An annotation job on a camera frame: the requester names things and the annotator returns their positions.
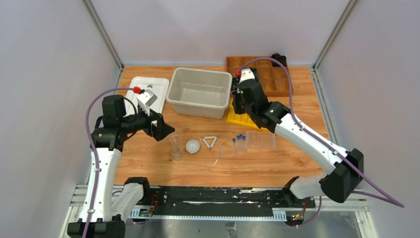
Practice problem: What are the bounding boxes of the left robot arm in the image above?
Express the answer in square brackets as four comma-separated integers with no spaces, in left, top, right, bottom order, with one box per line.
[67,92,175,238]

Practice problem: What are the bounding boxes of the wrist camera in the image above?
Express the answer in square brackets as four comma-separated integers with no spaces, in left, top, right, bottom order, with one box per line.
[239,68,257,84]
[136,89,158,116]

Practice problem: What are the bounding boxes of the yellow test tube rack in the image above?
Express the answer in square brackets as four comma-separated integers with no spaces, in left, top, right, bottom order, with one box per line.
[226,105,259,129]

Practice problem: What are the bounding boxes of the white evaporating dish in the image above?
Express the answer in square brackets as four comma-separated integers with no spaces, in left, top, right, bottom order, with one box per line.
[185,140,201,154]

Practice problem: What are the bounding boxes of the wooden compartment tray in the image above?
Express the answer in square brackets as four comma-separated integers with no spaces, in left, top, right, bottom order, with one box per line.
[226,56,289,97]

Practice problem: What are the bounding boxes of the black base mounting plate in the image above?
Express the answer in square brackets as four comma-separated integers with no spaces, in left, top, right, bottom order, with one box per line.
[137,186,315,218]

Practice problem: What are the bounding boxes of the beige plastic bin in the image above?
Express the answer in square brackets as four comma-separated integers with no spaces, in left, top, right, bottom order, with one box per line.
[166,67,232,119]

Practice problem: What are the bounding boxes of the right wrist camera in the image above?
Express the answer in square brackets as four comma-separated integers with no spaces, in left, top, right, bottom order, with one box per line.
[239,68,257,84]

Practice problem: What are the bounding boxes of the small glass flask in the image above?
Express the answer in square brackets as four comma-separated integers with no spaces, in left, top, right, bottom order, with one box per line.
[170,146,182,161]

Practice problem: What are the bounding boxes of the white clay triangle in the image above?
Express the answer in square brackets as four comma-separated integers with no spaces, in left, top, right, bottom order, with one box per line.
[200,136,218,150]

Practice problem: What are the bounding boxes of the black strap coil corner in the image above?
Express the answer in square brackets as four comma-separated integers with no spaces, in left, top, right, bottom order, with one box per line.
[271,53,287,67]

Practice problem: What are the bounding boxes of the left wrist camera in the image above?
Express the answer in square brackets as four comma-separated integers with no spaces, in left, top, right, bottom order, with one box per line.
[136,89,158,116]

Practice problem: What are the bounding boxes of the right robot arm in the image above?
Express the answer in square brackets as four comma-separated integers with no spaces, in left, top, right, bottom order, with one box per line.
[233,79,364,207]

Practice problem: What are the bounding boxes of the clear plastic tube rack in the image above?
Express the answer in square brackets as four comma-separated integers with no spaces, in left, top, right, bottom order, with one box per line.
[245,131,276,151]

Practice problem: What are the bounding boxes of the blue capped tube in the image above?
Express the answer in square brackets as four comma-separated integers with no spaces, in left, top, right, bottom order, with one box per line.
[232,138,239,156]
[242,136,249,153]
[237,134,244,153]
[239,134,244,152]

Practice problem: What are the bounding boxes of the white plastic lid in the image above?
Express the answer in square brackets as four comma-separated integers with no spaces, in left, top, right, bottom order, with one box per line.
[129,76,170,113]

